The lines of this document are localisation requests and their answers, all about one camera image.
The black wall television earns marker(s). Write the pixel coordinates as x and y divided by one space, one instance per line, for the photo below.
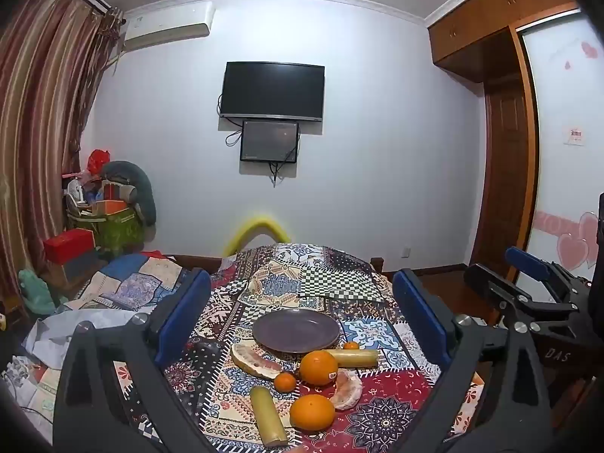
272 89

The grey pillow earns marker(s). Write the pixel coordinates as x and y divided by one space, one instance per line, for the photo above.
144 184

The red plastic bag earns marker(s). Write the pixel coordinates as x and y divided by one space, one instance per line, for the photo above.
98 160

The green storage bag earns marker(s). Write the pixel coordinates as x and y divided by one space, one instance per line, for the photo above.
115 231

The patchwork tablecloth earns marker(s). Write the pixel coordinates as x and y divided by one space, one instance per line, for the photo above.
283 283

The pink paper notice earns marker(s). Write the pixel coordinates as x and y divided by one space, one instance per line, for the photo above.
574 136

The large orange with sticker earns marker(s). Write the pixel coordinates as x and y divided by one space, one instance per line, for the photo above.
317 365

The red box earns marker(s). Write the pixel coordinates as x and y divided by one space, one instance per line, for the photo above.
68 244

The orange cardboard box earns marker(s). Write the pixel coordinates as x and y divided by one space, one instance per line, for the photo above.
111 207

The large plain orange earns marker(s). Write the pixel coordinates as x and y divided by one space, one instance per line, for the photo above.
311 412

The wooden door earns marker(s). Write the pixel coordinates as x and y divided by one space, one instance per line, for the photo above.
506 174

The yellow sugarcane piece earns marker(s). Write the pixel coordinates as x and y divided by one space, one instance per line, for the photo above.
268 417
356 358

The wall socket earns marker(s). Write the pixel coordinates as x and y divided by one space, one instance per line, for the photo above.
405 251

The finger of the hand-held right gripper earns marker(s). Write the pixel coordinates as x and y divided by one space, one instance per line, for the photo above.
514 299
531 262

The pomelo slice with rind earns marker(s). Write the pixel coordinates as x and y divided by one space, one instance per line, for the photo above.
252 361

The wooden overhead cabinet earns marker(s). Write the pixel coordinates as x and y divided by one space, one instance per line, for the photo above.
490 14

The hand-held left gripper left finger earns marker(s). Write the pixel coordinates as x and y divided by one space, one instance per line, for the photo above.
186 314

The blue patchwork quilt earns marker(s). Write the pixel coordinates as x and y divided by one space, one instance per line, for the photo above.
137 283

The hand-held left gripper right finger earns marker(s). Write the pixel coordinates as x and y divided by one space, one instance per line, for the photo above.
422 316

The striped brown curtain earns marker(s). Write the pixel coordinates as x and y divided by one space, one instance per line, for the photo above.
42 118

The white air conditioner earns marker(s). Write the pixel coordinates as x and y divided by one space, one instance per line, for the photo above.
167 26

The teal plush toy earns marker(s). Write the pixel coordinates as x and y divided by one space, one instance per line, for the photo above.
40 292

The wooden headboard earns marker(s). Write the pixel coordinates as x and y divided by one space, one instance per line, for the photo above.
196 262

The small tangerine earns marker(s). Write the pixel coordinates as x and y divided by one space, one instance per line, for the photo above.
284 381
351 345

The purple round plate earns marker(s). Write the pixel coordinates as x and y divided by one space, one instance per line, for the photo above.
295 331

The white crumpled cloth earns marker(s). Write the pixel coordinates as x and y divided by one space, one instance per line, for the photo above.
56 335

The yellow foam tube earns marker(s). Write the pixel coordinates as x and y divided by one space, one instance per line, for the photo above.
257 226

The small black wall monitor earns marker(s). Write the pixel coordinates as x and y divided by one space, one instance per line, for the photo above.
269 141

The peeled pomelo segment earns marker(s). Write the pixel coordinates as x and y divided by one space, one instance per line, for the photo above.
347 389

